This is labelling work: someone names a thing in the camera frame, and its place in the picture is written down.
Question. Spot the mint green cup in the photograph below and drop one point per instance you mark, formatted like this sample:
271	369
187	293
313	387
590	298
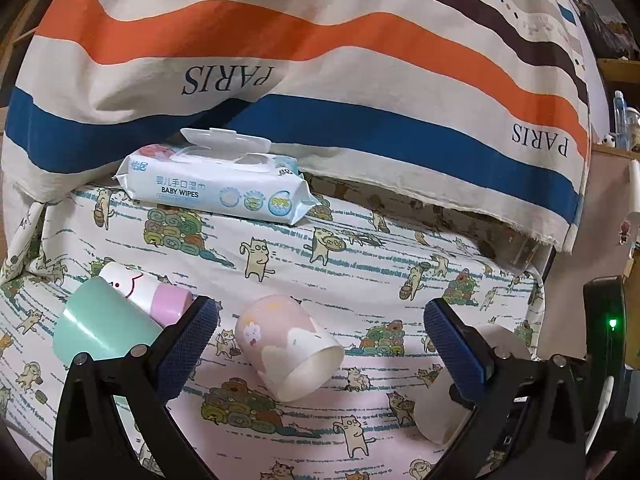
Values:
95	325

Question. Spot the cat printed bedsheet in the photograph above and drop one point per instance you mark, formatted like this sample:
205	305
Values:
325	280

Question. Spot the baby wipes pack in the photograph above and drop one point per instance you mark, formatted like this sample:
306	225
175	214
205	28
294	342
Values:
215	190

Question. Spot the white bottle with pink cap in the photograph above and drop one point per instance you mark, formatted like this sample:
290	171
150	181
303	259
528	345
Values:
135	285

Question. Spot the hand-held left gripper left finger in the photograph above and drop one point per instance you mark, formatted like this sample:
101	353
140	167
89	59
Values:
192	340

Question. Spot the pink patterned paper cup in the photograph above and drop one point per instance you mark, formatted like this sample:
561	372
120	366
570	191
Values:
280	345

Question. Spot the wooden shelf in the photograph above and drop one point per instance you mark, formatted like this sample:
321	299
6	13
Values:
622	72

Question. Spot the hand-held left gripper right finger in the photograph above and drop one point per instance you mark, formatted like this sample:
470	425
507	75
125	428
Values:
457	347

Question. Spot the striped blanket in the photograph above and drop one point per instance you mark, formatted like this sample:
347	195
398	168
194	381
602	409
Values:
300	60

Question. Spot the plain white paper cup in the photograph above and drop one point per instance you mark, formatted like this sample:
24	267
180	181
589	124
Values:
440	420

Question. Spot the small panda figure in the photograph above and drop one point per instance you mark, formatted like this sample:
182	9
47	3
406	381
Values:
609	140

